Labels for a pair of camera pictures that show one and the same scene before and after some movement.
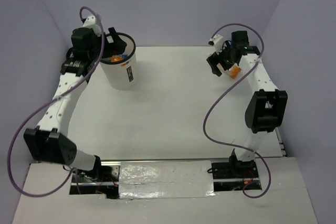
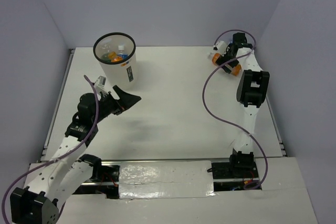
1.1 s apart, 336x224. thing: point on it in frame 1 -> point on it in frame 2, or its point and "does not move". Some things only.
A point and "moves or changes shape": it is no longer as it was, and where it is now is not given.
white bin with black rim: [121, 71] does not move
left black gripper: [117, 47] -> [127, 100]
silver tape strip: [167, 179] does not move
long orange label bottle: [234, 71] moves or changes shape
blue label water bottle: [124, 56] does not move
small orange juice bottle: [115, 58] does not move
